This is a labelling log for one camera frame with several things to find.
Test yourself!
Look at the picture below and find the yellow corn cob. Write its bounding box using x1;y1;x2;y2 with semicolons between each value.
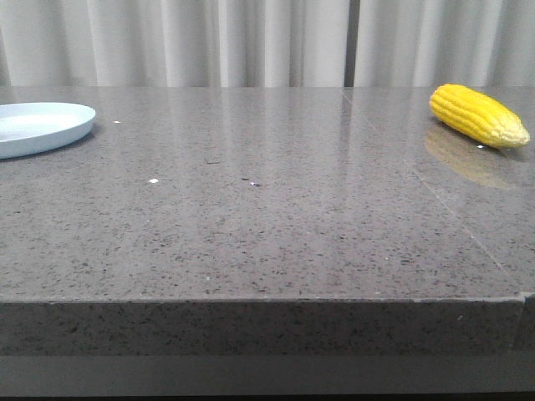
429;84;531;149

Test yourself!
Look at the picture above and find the light blue round plate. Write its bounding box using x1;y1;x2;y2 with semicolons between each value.
1;102;96;160

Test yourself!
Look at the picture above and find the white pleated curtain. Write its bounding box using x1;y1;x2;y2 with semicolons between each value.
1;1;534;87

